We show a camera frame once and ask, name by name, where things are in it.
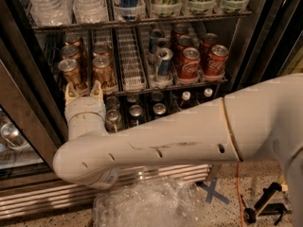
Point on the front right blue pepsi can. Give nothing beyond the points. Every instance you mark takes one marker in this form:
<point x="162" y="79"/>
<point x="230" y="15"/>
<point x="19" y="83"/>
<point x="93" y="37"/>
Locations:
<point x="159" y="110"/>

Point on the can behind left door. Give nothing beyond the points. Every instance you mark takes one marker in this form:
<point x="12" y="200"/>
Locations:
<point x="13" y="138"/>

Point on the back right red cola can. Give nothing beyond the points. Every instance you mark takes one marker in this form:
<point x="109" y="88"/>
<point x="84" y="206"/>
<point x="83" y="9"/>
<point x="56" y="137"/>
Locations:
<point x="206" y="42"/>

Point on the right glass fridge door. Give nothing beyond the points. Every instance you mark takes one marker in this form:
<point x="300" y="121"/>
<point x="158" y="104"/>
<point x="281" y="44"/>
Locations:
<point x="269" y="39"/>

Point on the front second-row orange can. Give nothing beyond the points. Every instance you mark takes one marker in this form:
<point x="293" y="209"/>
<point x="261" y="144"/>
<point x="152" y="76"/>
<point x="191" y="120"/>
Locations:
<point x="104" y="71"/>

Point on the blue pepsi can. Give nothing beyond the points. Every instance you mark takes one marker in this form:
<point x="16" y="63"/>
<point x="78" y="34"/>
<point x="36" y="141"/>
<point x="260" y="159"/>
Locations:
<point x="132" y="99"/>
<point x="159" y="110"/>
<point x="136" y="115"/>
<point x="156" y="97"/>

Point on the red cola can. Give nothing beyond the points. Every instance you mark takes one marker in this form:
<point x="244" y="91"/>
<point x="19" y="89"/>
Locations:
<point x="215" y="60"/>
<point x="187" y="67"/>
<point x="182" y="43"/>
<point x="177" y="31"/>
<point x="206" y="42"/>

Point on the right white-capped bottle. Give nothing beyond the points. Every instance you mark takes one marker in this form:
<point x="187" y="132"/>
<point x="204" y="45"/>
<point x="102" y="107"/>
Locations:
<point x="204" y="95"/>

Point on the empty white can tray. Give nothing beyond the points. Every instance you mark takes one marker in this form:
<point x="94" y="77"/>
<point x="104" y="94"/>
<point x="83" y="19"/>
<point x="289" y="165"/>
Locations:
<point x="131" y="68"/>

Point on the wire shelf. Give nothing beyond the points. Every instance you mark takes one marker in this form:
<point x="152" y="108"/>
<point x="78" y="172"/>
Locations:
<point x="170" y="84"/>
<point x="145" y="21"/>

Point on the middle wire shelf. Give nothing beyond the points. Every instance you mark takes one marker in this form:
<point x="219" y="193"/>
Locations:
<point x="170" y="84"/>

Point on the left glass fridge door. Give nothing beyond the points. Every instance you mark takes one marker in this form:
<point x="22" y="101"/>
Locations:
<point x="25" y="100"/>

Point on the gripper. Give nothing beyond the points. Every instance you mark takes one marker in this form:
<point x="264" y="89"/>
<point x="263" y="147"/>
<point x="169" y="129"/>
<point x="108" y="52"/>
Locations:
<point x="84" y="107"/>

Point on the right clear water bottles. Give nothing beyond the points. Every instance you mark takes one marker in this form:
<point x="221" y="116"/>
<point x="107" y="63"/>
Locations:
<point x="90" y="11"/>

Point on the top wire shelf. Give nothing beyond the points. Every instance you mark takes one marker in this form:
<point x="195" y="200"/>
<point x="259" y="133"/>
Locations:
<point x="145" y="21"/>

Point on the left clear water bottles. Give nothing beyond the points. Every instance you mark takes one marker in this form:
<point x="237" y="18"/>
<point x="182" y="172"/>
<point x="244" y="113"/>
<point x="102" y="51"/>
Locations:
<point x="51" y="12"/>

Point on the left white-capped bottle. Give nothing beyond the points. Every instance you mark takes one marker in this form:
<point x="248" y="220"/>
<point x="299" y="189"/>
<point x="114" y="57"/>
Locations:
<point x="184" y="101"/>

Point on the second-row orange can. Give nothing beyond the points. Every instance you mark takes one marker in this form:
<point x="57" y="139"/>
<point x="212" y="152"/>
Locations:
<point x="102" y="50"/>
<point x="104" y="71"/>

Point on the middle blue silver can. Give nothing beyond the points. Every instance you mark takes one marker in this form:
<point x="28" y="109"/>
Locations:
<point x="162" y="43"/>

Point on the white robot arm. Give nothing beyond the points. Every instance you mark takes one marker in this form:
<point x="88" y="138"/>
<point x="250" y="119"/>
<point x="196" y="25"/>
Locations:
<point x="264" y="121"/>

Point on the front left red cola can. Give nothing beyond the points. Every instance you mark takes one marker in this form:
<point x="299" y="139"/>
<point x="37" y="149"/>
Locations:
<point x="187" y="67"/>

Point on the front blue silver can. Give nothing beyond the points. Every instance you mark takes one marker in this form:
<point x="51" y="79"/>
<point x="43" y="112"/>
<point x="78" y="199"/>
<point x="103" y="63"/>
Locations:
<point x="163" y="63"/>

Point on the clear plastic bin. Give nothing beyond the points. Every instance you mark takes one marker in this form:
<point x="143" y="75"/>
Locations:
<point x="153" y="203"/>

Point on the clear water bottles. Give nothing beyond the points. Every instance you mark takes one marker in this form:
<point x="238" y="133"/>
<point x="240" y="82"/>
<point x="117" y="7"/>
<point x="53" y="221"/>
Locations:
<point x="90" y="11"/>
<point x="51" y="12"/>

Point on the front right red cola can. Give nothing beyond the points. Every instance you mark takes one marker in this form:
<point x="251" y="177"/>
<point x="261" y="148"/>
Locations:
<point x="215" y="60"/>

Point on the blue silver can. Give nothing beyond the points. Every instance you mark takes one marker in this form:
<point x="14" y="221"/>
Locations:
<point x="155" y="33"/>
<point x="162" y="43"/>
<point x="163" y="63"/>

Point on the back left blue pepsi can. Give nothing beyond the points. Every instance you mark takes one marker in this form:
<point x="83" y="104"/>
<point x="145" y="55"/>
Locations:
<point x="132" y="99"/>

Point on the middle left red cola can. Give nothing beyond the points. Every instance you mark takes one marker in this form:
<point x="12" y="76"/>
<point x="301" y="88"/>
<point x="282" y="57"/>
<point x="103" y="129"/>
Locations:
<point x="182" y="43"/>

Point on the glass fridge door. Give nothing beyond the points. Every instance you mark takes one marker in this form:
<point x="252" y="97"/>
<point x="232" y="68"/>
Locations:
<point x="25" y="100"/>
<point x="269" y="39"/>

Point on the back blue silver can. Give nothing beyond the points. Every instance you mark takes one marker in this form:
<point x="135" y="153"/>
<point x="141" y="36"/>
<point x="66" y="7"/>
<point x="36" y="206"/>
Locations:
<point x="155" y="33"/>

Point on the steel fridge base grille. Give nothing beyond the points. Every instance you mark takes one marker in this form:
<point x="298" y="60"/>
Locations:
<point x="55" y="195"/>

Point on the back left red cola can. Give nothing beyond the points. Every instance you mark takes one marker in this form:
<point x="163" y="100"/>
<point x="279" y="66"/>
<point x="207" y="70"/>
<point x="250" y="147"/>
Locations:
<point x="177" y="31"/>

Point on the white-capped bottle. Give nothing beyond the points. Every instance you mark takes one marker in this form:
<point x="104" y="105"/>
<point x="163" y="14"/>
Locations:
<point x="184" y="101"/>
<point x="204" y="95"/>

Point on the front left blue pepsi can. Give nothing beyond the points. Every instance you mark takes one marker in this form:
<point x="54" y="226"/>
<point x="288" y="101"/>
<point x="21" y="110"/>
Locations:
<point x="136" y="115"/>

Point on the back second-row orange can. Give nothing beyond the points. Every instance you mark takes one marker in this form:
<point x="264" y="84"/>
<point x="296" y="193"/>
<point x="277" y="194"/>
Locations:
<point x="102" y="50"/>

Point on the back right blue pepsi can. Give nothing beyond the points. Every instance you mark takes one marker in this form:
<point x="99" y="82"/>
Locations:
<point x="156" y="97"/>

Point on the blue tape cross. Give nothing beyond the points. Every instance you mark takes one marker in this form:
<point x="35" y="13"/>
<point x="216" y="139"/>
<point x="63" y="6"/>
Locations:
<point x="211" y="192"/>

